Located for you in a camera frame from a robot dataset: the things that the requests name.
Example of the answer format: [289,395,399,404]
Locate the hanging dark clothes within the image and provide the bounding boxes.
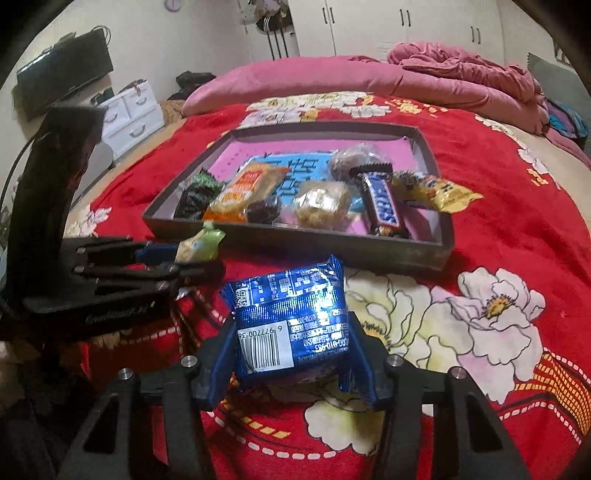
[252,0,296,61]

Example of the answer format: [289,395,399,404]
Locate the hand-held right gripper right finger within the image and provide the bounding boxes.
[344,311,532,480]

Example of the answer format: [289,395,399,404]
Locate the dark cardboard box tray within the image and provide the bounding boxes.
[141,121,455,278]

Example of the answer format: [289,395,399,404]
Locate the pink book with blue label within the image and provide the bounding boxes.
[210,138,416,236]

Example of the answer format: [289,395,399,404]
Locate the brown fuzzy cloth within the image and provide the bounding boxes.
[159,99,188,125]

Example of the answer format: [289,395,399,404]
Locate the light green snack packet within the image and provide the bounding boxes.
[178,220,227,263]

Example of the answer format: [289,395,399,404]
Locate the pink crumpled blanket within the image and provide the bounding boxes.
[387,41,543,107]

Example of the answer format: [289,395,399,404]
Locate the white wardrobe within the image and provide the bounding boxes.
[286,0,504,61]

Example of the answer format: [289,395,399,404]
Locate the brown chocolate bar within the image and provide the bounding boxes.
[358,171,411,238]

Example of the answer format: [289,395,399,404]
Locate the dark brown candy packet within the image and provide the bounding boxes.
[245,194,284,225]

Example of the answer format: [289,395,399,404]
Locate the clear packet with yellowish filling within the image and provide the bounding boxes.
[272,179,354,232]

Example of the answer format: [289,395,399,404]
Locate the black clothes pile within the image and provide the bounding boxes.
[168,71,217,100]

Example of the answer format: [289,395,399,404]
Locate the grey padded headboard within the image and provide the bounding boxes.
[526,53,591,153]

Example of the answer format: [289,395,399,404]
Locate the pink cloth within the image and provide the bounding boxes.
[545,127,591,167]

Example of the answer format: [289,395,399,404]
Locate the orange snack packet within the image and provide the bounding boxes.
[202,164,291,224]

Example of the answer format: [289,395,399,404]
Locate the blue biscuit packet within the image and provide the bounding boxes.
[218,254,365,393]

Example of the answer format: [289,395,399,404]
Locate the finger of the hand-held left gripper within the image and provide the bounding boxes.
[76,236,181,268]
[74,262,227,298]

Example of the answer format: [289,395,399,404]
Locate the clear packet with round cake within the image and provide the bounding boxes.
[329,143,393,183]

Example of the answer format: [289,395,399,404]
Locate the pink quilt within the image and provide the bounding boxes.
[181,55,550,134]

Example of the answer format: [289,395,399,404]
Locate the black flat television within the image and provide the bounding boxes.
[16,31,115,121]

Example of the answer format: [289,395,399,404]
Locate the colourful striped cloth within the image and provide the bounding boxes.
[547,99,589,139]

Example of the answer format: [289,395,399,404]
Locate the dark green black snack packet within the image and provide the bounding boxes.
[173,168,225,221]

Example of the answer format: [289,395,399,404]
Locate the white drawer cabinet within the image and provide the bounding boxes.
[99,80,164,158]

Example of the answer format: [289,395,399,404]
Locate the yellow snack packet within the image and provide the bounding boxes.
[392,170,485,214]

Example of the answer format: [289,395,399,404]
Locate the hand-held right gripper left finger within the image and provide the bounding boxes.
[58,318,241,480]

